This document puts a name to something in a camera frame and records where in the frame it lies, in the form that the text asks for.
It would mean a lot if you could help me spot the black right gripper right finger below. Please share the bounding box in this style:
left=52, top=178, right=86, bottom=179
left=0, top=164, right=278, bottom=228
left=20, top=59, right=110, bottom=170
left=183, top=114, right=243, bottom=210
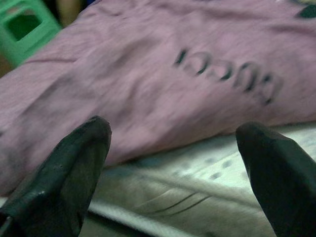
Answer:
left=235, top=122, right=316, bottom=237

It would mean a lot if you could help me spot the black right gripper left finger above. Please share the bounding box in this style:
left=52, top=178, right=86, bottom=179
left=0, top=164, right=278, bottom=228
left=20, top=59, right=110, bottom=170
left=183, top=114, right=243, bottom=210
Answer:
left=0, top=116, right=112, bottom=237

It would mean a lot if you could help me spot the white grey patterned mattress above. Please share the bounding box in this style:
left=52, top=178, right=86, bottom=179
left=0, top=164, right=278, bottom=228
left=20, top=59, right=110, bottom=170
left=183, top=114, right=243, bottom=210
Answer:
left=0, top=123, right=316, bottom=237

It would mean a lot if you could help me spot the green plastic stool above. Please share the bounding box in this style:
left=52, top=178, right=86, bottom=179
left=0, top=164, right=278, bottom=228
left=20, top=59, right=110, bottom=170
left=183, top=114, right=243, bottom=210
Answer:
left=0, top=0, right=62, bottom=67

